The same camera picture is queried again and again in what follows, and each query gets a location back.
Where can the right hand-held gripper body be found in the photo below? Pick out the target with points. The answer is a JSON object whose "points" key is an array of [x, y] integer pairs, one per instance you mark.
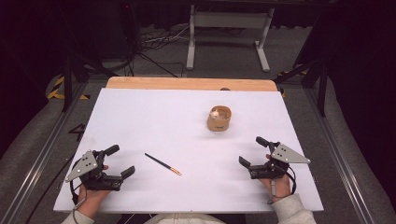
{"points": [[274, 169]]}

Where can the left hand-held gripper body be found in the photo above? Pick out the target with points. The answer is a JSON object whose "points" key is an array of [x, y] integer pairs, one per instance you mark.
{"points": [[93, 180]]}

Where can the black chopstick with orange tip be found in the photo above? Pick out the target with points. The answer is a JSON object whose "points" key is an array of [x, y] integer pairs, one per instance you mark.
{"points": [[162, 163]]}

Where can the wooden holder cup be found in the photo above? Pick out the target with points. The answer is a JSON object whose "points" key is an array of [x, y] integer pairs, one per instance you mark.
{"points": [[219, 124]]}

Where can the person's right hand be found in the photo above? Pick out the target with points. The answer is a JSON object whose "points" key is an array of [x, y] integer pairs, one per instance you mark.
{"points": [[280, 186]]}

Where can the person's left hand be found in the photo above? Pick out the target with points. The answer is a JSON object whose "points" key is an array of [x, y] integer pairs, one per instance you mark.
{"points": [[90, 200]]}

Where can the small white object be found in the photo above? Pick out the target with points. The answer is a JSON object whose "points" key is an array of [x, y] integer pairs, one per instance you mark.
{"points": [[214, 114]]}

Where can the white board table cover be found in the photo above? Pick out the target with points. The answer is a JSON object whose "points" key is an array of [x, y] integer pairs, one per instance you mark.
{"points": [[162, 124]]}

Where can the yellow black floor tape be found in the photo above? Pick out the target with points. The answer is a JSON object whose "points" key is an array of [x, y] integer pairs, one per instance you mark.
{"points": [[291, 73], [56, 91]]}

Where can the person's torso in light clothing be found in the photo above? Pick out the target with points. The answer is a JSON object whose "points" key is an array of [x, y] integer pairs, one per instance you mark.
{"points": [[186, 219]]}

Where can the black tripod stand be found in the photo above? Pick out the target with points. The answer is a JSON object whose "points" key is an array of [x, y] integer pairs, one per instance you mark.
{"points": [[67, 84], [320, 87]]}

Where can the wooden table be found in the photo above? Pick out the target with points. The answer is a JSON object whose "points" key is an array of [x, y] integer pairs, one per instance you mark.
{"points": [[186, 84]]}

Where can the aluminium rail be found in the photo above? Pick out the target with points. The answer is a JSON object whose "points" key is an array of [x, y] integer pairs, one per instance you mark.
{"points": [[336, 155], [37, 158]]}

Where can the white metal stand frame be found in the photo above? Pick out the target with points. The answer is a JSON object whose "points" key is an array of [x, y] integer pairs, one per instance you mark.
{"points": [[229, 20]]}

